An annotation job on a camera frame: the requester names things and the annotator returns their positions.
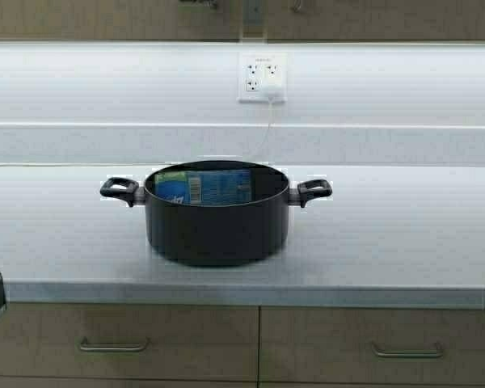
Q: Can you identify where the wooden drawer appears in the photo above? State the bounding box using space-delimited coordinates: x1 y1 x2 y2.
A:
0 303 259 382
259 307 485 386

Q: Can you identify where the cabinet door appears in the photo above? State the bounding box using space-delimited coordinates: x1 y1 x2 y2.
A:
264 1 485 41
0 1 243 41

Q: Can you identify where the blue paper label in pot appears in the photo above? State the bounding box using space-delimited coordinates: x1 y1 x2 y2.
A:
154 170 253 206

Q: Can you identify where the left wooden drawer front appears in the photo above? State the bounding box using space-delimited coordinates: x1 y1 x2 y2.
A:
0 303 259 382

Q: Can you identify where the right drawer metal handle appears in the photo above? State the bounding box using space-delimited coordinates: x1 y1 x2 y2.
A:
371 343 445 360

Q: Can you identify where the upper right cabinet door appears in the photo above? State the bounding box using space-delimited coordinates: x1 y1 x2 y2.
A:
264 1 485 41

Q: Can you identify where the left drawer metal handle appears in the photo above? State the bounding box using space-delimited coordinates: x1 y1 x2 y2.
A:
78 337 150 354

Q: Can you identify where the upper left door handle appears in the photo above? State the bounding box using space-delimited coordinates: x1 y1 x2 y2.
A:
179 0 219 10

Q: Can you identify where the black two-handled cooking pot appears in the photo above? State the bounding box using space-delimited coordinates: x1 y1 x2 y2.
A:
99 160 332 266

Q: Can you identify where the white power cable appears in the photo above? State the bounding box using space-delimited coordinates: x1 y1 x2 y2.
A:
0 96 276 169

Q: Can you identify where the drawer metal handle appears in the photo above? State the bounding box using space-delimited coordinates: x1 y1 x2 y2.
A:
371 343 445 360
78 337 150 354

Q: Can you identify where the right wooden drawer front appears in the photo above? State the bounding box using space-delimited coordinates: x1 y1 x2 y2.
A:
259 307 485 386

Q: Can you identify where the upper left cabinet door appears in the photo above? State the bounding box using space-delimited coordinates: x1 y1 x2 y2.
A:
0 1 243 41

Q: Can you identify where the white wall outlet plate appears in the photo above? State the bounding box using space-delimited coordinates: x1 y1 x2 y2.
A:
238 53 288 103

